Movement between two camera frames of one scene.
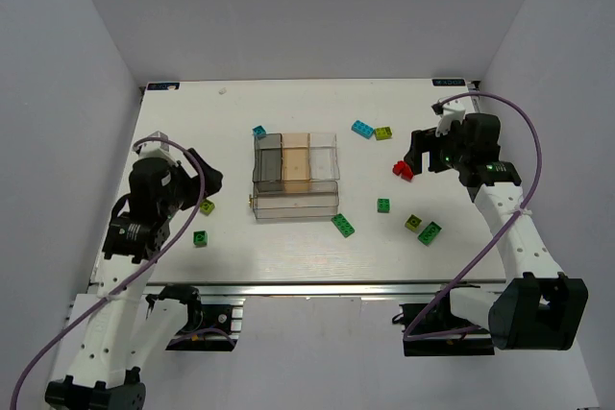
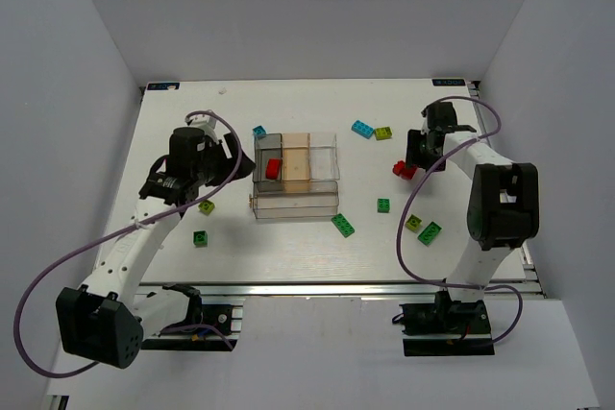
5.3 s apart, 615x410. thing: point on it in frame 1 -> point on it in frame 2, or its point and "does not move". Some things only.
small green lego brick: x=383 y=205 does not move
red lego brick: x=407 y=173 does not move
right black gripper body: x=433 y=146 does not move
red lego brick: x=398 y=167 -> x=273 y=168
